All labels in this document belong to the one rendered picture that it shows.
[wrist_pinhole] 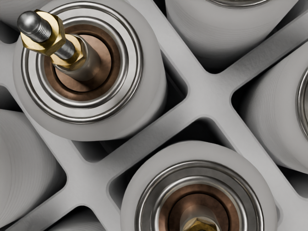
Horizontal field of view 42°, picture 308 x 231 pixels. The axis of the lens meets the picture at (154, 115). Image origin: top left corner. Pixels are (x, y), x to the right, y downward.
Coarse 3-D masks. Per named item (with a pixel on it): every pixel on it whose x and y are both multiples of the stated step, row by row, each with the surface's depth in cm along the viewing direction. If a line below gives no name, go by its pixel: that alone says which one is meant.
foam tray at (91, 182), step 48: (144, 0) 32; (0, 48) 32; (288, 48) 31; (0, 96) 36; (192, 96) 31; (240, 96) 42; (48, 144) 32; (96, 144) 40; (144, 144) 31; (240, 144) 31; (96, 192) 31; (288, 192) 30
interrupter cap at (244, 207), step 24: (168, 168) 24; (192, 168) 24; (216, 168) 23; (144, 192) 24; (168, 192) 24; (192, 192) 24; (216, 192) 24; (240, 192) 23; (144, 216) 24; (168, 216) 24; (216, 216) 24; (240, 216) 23
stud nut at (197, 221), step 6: (192, 222) 21; (198, 222) 20; (204, 222) 20; (210, 222) 21; (186, 228) 21; (192, 228) 20; (198, 228) 20; (204, 228) 20; (210, 228) 20; (216, 228) 20
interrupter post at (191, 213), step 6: (186, 210) 23; (192, 210) 22; (198, 210) 22; (204, 210) 22; (210, 210) 23; (186, 216) 22; (192, 216) 21; (198, 216) 21; (204, 216) 21; (210, 216) 21; (180, 222) 23; (186, 222) 21; (216, 222) 21; (180, 228) 21
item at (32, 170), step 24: (0, 120) 28; (24, 120) 33; (0, 144) 25; (24, 144) 29; (0, 168) 25; (24, 168) 28; (48, 168) 33; (0, 192) 25; (24, 192) 28; (48, 192) 35; (0, 216) 26
